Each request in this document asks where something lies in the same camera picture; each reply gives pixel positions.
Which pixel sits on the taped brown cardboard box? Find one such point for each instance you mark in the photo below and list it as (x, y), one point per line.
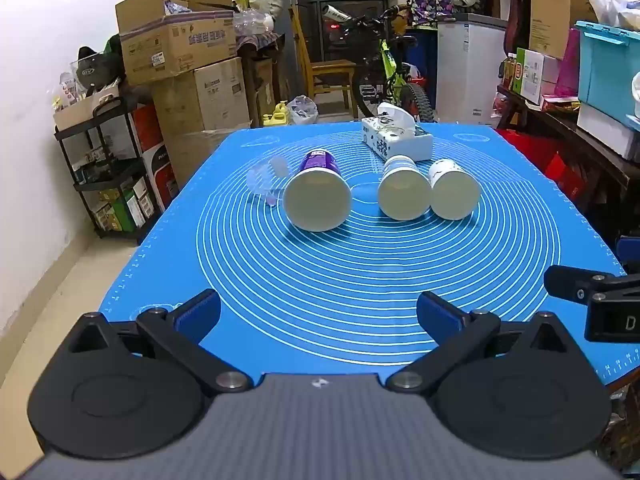
(200, 152)

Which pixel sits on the wooden chair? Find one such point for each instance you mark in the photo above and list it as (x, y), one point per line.
(327, 72)

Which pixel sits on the white flat box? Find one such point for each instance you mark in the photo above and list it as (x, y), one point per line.
(602, 127)

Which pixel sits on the black and green bicycle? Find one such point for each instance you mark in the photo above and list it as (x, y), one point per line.
(387, 75)

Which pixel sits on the blue silicone mat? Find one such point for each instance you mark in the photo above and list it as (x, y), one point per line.
(325, 270)

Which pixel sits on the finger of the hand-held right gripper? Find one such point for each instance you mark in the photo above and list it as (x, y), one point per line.
(630, 250)
(567, 282)

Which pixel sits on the shallow cardboard tray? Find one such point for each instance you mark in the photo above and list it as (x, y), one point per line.
(85, 107)

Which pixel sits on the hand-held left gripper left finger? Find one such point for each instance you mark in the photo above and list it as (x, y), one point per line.
(200, 312)

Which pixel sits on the dark wooden side table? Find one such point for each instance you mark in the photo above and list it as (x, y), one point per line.
(600, 170)

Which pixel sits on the black helmet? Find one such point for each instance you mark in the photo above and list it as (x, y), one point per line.
(97, 67)

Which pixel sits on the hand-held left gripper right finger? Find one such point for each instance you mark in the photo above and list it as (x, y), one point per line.
(439, 314)

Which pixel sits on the white chest freezer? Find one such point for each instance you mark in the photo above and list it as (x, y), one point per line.
(470, 70)

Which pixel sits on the clear plastic cup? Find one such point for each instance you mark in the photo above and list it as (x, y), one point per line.
(264, 180)

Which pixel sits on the purple paper cup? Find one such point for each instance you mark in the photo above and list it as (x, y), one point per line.
(317, 200)

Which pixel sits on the white blue-striped paper cup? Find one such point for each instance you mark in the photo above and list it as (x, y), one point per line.
(404, 195)

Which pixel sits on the clear plastic bag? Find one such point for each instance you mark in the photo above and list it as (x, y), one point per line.
(302, 110)

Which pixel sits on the red bag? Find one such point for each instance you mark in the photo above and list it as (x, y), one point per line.
(545, 155)

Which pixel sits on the black shelf cart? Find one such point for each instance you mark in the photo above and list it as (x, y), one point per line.
(120, 180)

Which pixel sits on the open printed cardboard box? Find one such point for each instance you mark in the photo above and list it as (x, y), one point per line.
(175, 45)

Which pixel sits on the teal storage bin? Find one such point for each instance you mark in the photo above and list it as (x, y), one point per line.
(605, 70)

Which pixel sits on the green and white box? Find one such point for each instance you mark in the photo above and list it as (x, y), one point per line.
(532, 75)

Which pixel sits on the tall brown cardboard box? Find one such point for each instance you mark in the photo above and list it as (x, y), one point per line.
(555, 10)

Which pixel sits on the plain brown cardboard box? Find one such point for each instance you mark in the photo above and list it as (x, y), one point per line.
(205, 95)

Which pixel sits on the pink gift bag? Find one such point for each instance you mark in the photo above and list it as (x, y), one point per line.
(570, 67)

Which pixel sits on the white patterned tissue box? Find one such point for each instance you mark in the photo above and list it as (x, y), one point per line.
(400, 140)

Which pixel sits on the white dark-print paper cup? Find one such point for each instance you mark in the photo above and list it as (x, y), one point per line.
(454, 195)

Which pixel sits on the yellow plastic jug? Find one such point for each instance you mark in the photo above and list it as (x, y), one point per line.
(276, 116)

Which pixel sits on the red and white appliance box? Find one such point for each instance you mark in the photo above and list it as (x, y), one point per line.
(157, 160)

